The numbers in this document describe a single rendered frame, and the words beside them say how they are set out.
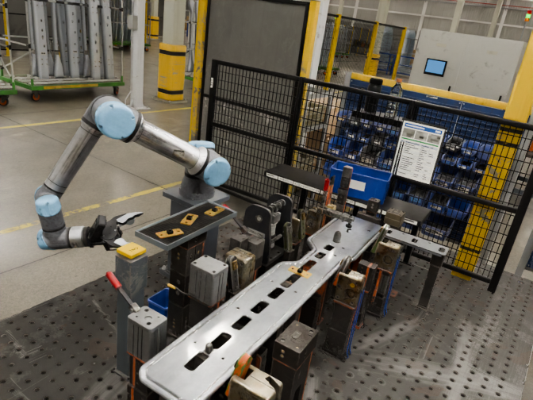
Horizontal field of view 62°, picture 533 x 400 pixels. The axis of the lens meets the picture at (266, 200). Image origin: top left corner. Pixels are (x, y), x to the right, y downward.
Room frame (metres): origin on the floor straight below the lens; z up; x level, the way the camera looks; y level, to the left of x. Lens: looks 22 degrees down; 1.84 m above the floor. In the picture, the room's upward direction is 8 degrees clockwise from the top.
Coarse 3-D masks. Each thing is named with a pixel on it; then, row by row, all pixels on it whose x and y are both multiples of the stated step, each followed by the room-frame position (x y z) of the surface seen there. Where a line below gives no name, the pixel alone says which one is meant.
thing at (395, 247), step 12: (384, 240) 1.71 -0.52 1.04; (384, 252) 1.66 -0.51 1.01; (396, 252) 1.63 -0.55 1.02; (384, 264) 1.65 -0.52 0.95; (396, 264) 1.64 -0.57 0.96; (384, 276) 1.66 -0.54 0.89; (372, 288) 1.66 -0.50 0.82; (384, 288) 1.64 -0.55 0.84; (372, 300) 1.65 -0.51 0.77; (384, 300) 1.65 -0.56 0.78; (372, 312) 1.65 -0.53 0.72; (384, 312) 1.64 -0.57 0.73
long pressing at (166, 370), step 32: (352, 224) 1.91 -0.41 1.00; (352, 256) 1.59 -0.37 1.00; (256, 288) 1.27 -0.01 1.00; (288, 288) 1.30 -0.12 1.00; (224, 320) 1.08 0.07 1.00; (256, 320) 1.10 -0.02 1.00; (160, 352) 0.91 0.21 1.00; (192, 352) 0.93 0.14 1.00; (224, 352) 0.95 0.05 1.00; (160, 384) 0.81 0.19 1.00; (192, 384) 0.82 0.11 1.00
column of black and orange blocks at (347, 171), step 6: (348, 168) 2.15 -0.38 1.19; (342, 174) 2.16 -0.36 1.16; (348, 174) 2.14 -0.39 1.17; (342, 180) 2.16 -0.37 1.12; (348, 180) 2.15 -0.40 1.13; (342, 186) 2.15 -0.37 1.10; (348, 186) 2.16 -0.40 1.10; (342, 192) 2.15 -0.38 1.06; (342, 198) 2.15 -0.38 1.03; (336, 204) 2.16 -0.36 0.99; (342, 204) 2.15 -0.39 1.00; (342, 210) 2.15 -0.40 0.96
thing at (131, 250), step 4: (128, 244) 1.16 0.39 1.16; (132, 244) 1.16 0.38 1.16; (136, 244) 1.17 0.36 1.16; (120, 248) 1.13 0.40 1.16; (124, 248) 1.13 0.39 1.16; (128, 248) 1.14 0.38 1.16; (132, 248) 1.14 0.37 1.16; (136, 248) 1.14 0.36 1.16; (140, 248) 1.15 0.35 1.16; (144, 248) 1.15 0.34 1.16; (120, 252) 1.12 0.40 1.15; (124, 252) 1.11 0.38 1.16; (128, 252) 1.12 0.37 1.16; (132, 252) 1.12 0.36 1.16; (136, 252) 1.12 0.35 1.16; (140, 252) 1.13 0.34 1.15; (128, 256) 1.10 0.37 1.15; (132, 256) 1.11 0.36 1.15
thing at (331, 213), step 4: (316, 208) 1.88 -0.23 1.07; (324, 208) 1.89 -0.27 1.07; (328, 208) 1.89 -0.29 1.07; (324, 212) 1.86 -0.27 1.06; (328, 212) 1.85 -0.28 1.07; (332, 212) 1.85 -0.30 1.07; (336, 212) 1.85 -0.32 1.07; (340, 212) 1.86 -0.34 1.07; (332, 216) 1.84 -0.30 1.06; (336, 216) 1.83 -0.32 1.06; (340, 216) 1.83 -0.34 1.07; (344, 216) 1.82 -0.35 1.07; (348, 216) 1.83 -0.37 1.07; (352, 216) 1.82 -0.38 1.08; (344, 220) 1.81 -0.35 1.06; (348, 220) 1.81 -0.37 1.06; (352, 220) 1.80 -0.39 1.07; (348, 224) 1.82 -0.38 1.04
